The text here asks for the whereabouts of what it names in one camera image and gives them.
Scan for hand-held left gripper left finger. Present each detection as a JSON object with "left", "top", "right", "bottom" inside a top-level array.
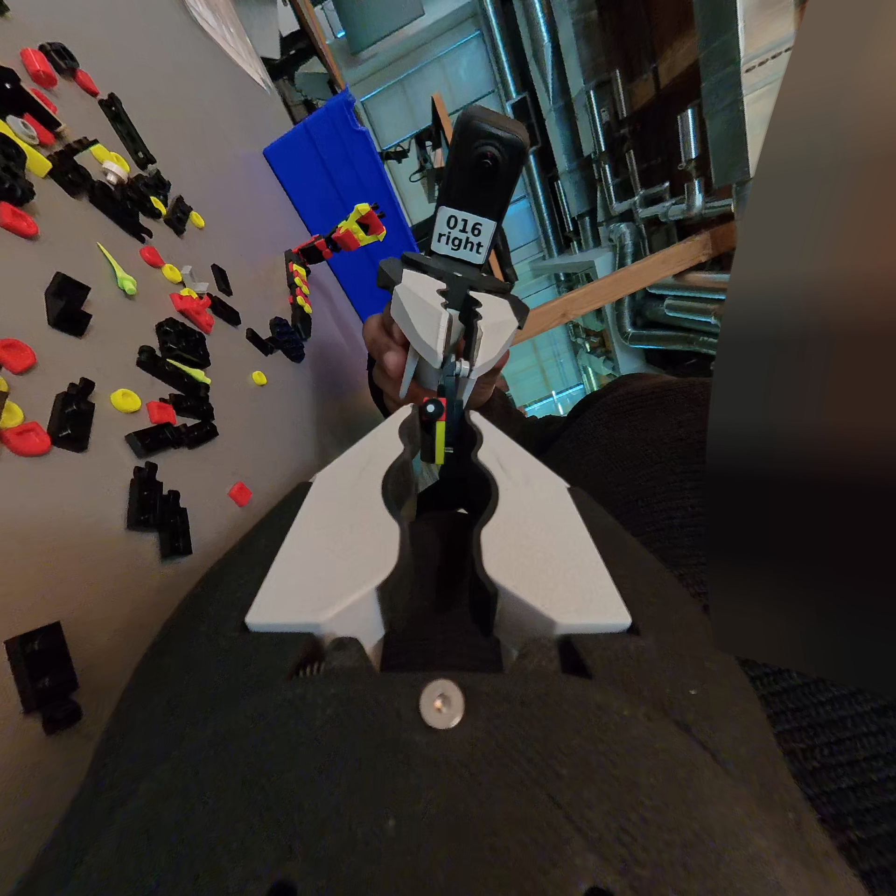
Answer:
[{"left": 244, "top": 405, "right": 421, "bottom": 673}]

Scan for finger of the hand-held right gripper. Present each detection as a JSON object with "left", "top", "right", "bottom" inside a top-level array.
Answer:
[
  {"left": 461, "top": 293, "right": 517, "bottom": 373},
  {"left": 391, "top": 269, "right": 457, "bottom": 366}
]

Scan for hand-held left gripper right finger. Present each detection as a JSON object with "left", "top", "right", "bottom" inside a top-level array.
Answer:
[{"left": 463, "top": 408, "right": 634, "bottom": 673}]

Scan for small black red lego assembly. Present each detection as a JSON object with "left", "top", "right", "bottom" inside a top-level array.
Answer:
[{"left": 419, "top": 360, "right": 469, "bottom": 469}]

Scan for person's right forearm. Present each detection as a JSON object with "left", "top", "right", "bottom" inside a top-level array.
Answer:
[{"left": 483, "top": 374, "right": 711, "bottom": 561}]

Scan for long red yellow lego assembly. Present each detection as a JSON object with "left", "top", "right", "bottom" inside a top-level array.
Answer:
[{"left": 283, "top": 203, "right": 387, "bottom": 340}]

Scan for black round lego plate assembly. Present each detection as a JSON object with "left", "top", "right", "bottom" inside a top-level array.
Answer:
[{"left": 245, "top": 316, "right": 307, "bottom": 364}]

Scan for pile of loose lego pieces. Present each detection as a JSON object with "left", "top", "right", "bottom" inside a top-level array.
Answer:
[{"left": 0, "top": 42, "right": 242, "bottom": 736}]

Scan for person's right hand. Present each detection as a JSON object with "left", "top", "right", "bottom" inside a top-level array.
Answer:
[{"left": 362, "top": 311, "right": 512, "bottom": 414}]

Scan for wooden edged desk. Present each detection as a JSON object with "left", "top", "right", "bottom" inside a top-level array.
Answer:
[{"left": 427, "top": 94, "right": 457, "bottom": 170}]

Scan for wooden beam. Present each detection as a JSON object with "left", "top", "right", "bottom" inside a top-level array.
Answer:
[{"left": 514, "top": 224, "right": 737, "bottom": 344}]

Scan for blue plastic bin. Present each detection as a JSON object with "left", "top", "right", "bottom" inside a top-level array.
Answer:
[{"left": 262, "top": 87, "right": 421, "bottom": 330}]

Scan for metal pipes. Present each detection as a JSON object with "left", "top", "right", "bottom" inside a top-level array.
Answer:
[{"left": 483, "top": 0, "right": 736, "bottom": 354}]

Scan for printed paper sheet in plastic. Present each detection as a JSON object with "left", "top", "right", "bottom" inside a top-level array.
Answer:
[{"left": 183, "top": 0, "right": 277, "bottom": 92}]

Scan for person's dark sweater torso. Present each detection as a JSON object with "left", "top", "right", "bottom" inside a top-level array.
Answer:
[{"left": 630, "top": 490, "right": 896, "bottom": 896}]

